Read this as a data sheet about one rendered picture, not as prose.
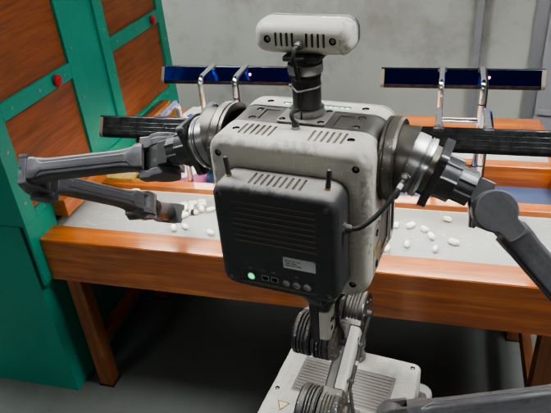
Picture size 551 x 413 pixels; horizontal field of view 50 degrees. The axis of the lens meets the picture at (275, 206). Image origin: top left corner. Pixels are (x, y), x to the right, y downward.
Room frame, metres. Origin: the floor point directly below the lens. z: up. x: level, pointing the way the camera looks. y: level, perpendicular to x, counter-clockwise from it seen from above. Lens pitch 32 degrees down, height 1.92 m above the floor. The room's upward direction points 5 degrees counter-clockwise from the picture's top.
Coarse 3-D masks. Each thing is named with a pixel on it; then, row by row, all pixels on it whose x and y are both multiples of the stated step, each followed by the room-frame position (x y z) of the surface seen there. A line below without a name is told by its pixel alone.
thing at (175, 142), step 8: (184, 120) 1.21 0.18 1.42; (176, 128) 1.18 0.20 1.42; (184, 128) 1.18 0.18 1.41; (176, 136) 1.20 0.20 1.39; (184, 136) 1.17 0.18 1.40; (168, 144) 1.21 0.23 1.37; (176, 144) 1.19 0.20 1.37; (184, 144) 1.17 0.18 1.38; (168, 152) 1.20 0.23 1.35; (176, 152) 1.18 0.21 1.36; (184, 152) 1.17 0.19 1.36; (176, 160) 1.19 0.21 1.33; (184, 160) 1.17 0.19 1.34; (192, 160) 1.16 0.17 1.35; (200, 168) 1.15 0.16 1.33
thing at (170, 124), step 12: (108, 120) 2.04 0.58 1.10; (120, 120) 2.03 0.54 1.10; (132, 120) 2.02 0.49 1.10; (144, 120) 2.00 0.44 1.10; (168, 120) 1.98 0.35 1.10; (180, 120) 1.96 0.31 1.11; (108, 132) 2.02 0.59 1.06; (120, 132) 2.01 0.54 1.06; (132, 132) 2.00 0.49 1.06; (144, 132) 1.98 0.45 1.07; (156, 132) 1.97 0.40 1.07
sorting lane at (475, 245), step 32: (160, 192) 2.11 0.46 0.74; (64, 224) 1.93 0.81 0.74; (96, 224) 1.91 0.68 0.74; (128, 224) 1.89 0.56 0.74; (160, 224) 1.87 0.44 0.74; (192, 224) 1.85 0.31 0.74; (416, 224) 1.72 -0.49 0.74; (448, 224) 1.70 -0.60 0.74; (544, 224) 1.65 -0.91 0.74; (416, 256) 1.53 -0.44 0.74; (448, 256) 1.52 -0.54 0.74; (480, 256) 1.50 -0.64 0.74
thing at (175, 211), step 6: (168, 204) 1.69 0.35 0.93; (174, 204) 1.72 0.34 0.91; (180, 204) 1.72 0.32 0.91; (168, 210) 1.66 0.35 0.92; (174, 210) 1.70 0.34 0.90; (180, 210) 1.70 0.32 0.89; (168, 216) 1.67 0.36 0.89; (174, 216) 1.69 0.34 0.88; (180, 216) 1.69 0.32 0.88; (174, 222) 1.68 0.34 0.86; (180, 222) 1.68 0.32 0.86
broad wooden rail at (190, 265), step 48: (48, 240) 1.79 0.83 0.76; (96, 240) 1.76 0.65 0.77; (144, 240) 1.73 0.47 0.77; (192, 240) 1.71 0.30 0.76; (144, 288) 1.69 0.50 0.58; (192, 288) 1.63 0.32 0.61; (240, 288) 1.58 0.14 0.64; (384, 288) 1.43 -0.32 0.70; (432, 288) 1.39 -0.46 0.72; (480, 288) 1.35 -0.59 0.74; (528, 288) 1.31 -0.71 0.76
